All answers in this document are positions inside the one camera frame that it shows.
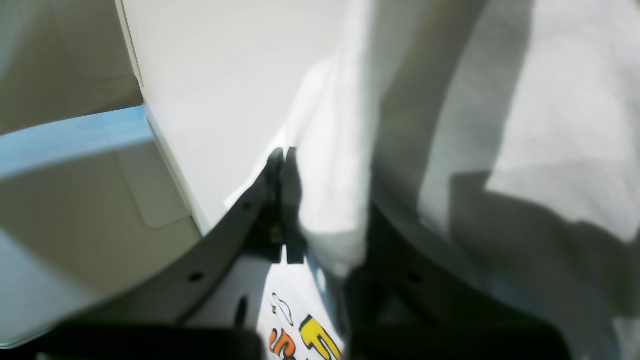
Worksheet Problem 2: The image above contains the white t-shirt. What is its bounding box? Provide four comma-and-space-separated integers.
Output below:
225, 0, 640, 360

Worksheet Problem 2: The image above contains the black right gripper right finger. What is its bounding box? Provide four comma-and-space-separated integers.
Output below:
345, 205, 570, 360

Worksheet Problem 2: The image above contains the beige cardboard side panel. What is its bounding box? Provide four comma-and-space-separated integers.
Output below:
0, 0, 201, 348

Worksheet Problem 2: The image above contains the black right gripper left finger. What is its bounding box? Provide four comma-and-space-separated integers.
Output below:
38, 148, 307, 360

